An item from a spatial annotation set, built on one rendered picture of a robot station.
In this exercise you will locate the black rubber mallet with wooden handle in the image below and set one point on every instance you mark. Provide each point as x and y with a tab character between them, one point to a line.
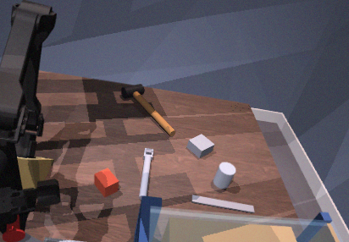
136	91

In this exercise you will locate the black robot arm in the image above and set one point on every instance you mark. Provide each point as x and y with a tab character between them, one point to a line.
20	109

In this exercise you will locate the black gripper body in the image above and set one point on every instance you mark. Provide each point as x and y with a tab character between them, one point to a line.
47	192

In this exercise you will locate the grey cylinder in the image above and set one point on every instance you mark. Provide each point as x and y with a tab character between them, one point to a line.
224	175

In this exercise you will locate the grey metal rod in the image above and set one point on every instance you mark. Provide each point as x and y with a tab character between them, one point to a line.
145	173

